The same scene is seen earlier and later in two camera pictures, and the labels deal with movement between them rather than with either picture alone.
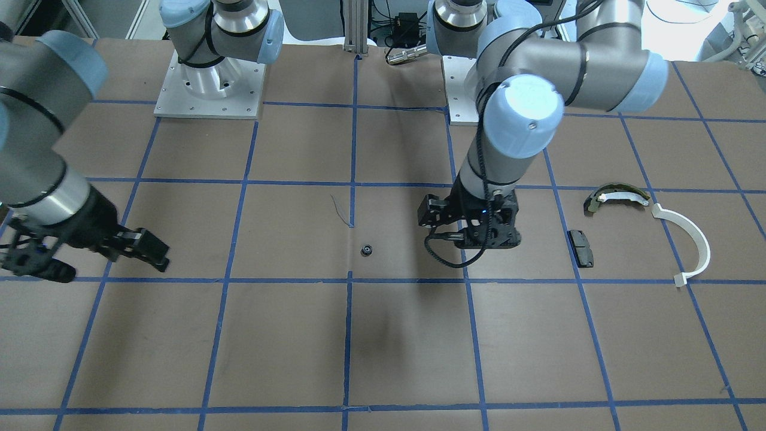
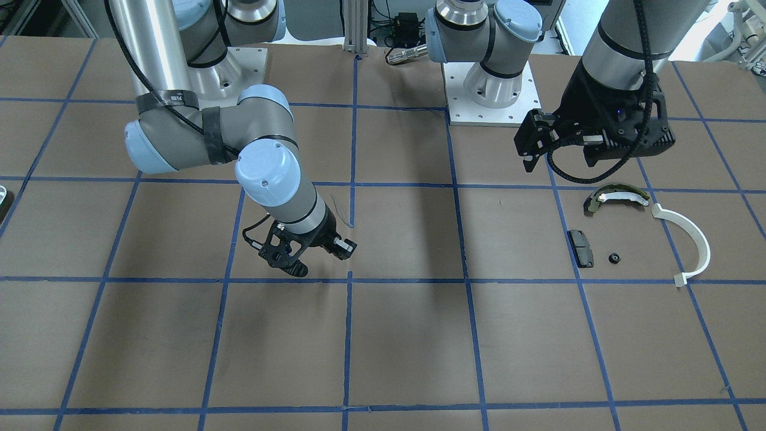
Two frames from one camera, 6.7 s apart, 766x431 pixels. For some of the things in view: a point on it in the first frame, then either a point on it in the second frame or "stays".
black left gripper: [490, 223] → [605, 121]
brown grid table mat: [300, 294] stays
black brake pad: [583, 254] stays
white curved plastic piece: [698, 236] stays
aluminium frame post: [355, 13] stays
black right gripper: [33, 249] → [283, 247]
